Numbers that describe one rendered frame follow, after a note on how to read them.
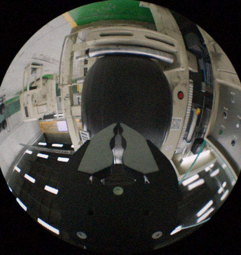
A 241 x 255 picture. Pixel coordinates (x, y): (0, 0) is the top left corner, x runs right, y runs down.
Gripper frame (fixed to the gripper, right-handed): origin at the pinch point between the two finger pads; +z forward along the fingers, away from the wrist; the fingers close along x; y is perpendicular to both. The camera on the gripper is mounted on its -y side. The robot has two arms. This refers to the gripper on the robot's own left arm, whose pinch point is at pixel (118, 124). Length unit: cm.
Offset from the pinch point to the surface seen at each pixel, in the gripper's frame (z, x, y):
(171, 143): 24.9, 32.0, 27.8
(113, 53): 23.6, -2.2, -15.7
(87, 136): 8.6, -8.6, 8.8
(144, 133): 7.8, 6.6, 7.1
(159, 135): 7.8, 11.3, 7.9
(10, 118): 311, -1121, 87
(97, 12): 75, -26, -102
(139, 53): 23.2, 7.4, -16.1
